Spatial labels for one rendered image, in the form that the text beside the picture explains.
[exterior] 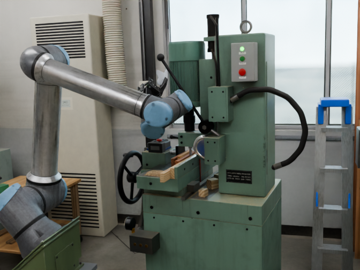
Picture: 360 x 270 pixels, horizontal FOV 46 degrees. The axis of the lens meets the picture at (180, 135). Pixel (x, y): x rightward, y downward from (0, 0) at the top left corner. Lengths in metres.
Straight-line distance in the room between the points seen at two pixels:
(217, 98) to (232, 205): 0.47
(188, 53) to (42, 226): 0.98
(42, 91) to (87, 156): 1.76
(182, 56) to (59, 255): 1.01
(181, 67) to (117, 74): 1.49
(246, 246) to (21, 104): 2.77
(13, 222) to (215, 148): 0.88
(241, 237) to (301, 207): 1.65
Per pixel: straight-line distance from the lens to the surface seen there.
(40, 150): 1.90
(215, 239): 1.98
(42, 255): 1.73
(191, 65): 2.01
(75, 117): 3.52
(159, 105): 1.43
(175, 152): 2.20
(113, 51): 3.46
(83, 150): 3.54
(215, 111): 1.85
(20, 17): 4.11
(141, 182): 1.99
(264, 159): 1.91
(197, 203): 1.94
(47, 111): 1.84
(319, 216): 2.79
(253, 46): 1.81
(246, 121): 1.90
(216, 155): 1.87
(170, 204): 2.00
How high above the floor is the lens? 1.41
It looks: 10 degrees down
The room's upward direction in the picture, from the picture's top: 2 degrees counter-clockwise
